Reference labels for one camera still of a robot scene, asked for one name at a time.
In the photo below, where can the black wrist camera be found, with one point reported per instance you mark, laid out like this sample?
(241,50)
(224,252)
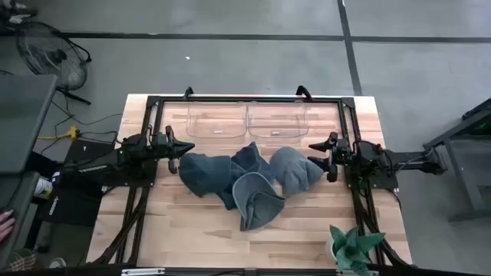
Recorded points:
(342,150)
(159,141)

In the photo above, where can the dark blue bucket hat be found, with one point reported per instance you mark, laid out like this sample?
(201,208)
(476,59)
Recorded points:
(203,172)
(251,161)

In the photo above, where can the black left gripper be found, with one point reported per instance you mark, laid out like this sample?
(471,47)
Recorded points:
(172,166)

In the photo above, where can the yellow power plug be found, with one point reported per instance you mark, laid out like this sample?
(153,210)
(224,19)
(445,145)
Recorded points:
(72,133)

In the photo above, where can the grey metal table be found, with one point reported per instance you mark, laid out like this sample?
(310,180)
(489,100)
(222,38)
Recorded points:
(460,153)

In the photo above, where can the clear plastic bin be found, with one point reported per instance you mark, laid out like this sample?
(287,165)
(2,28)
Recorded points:
(278,119)
(216,119)

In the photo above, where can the white plant pot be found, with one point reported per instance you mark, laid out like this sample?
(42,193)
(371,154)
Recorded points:
(330,251)

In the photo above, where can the black aluminium table frame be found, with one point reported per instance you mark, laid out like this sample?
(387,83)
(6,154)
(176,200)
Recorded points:
(249,99)

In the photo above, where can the green artificial plant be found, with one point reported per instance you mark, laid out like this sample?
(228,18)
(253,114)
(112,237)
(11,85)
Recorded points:
(353,247)

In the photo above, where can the black floor fan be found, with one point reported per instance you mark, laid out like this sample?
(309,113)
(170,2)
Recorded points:
(51,53)

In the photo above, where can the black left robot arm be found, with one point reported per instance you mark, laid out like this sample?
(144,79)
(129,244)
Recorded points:
(96,166)

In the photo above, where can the black clamp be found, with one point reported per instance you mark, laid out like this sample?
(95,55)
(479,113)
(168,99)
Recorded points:
(304,91)
(188,92)

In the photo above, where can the silver metal bracket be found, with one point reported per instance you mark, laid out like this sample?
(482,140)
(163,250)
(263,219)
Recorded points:
(142,271)

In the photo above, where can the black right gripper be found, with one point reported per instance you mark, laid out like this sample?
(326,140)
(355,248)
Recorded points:
(332,174)

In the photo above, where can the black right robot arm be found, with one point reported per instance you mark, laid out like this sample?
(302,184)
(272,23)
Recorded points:
(406,161)

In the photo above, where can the grey bucket hat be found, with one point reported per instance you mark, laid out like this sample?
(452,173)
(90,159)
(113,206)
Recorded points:
(295,170)
(257,203)

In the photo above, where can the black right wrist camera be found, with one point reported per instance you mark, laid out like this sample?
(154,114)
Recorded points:
(342,150)

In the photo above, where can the person's hand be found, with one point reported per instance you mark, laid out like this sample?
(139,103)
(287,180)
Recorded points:
(5,226)

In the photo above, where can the grey desk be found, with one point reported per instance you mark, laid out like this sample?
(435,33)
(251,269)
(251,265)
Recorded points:
(15,199)
(23,122)

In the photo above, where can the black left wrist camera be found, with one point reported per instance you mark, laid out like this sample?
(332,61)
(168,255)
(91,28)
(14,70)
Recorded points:
(159,141)

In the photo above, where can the person's shoe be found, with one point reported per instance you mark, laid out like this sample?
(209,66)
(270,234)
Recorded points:
(57,263)
(23,11)
(11,20)

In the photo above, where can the white yellow canister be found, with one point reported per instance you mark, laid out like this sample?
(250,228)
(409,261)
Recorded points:
(43,188)

